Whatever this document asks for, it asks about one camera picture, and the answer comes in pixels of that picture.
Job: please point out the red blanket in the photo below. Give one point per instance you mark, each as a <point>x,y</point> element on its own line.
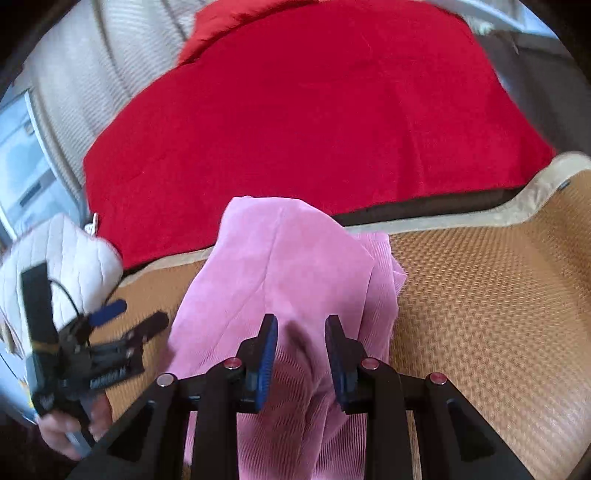
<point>300,115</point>

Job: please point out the white quilted cushion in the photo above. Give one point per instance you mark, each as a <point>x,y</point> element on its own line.
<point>64,258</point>

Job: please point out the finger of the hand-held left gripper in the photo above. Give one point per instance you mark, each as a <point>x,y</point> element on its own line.
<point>108,311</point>
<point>147,325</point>

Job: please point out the beige ribbed curtain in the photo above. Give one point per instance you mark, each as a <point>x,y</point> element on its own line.
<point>92,69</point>

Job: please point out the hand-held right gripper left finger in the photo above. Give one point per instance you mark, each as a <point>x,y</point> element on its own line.
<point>268,357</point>

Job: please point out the person's left hand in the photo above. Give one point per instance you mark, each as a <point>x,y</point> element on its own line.
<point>55,434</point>

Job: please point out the woven mat with beige border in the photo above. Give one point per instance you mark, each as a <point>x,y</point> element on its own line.
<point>485,300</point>

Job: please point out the glass window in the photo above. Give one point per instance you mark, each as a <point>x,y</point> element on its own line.
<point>27,161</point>

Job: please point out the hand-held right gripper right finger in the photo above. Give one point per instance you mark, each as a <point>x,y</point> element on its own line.
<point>338,369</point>

